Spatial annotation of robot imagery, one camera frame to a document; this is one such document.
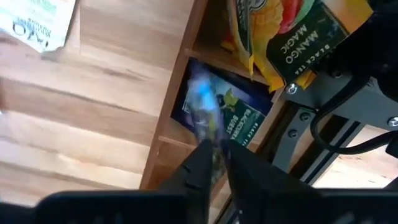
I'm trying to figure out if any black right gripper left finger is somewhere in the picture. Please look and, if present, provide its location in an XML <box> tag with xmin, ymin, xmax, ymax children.
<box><xmin>158</xmin><ymin>138</ymin><xmax>216</xmax><ymax>224</ymax></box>

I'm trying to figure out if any orange mango tea packet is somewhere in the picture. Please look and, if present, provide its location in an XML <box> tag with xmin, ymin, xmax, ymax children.
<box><xmin>222</xmin><ymin>0</ymin><xmax>254</xmax><ymax>75</ymax></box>
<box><xmin>248</xmin><ymin>0</ymin><xmax>374</xmax><ymax>93</ymax></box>

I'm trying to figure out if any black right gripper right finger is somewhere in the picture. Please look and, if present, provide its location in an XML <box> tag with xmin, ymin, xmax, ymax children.
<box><xmin>223</xmin><ymin>139</ymin><xmax>322</xmax><ymax>224</ymax></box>

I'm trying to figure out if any white orange tea packet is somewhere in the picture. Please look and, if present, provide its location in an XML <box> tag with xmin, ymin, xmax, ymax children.
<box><xmin>0</xmin><ymin>0</ymin><xmax>78</xmax><ymax>54</ymax></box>

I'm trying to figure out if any wooden compartment tea box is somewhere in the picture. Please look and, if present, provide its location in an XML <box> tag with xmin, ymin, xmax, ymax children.
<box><xmin>139</xmin><ymin>0</ymin><xmax>290</xmax><ymax>200</ymax></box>

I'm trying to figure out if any black arm base cable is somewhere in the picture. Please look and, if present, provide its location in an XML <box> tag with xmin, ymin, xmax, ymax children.
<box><xmin>310</xmin><ymin>76</ymin><xmax>398</xmax><ymax>156</ymax></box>

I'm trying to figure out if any black blackcurrant tea packet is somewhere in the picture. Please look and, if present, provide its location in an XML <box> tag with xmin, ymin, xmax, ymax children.
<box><xmin>170</xmin><ymin>57</ymin><xmax>276</xmax><ymax>149</ymax></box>
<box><xmin>183</xmin><ymin>62</ymin><xmax>229</xmax><ymax>187</ymax></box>

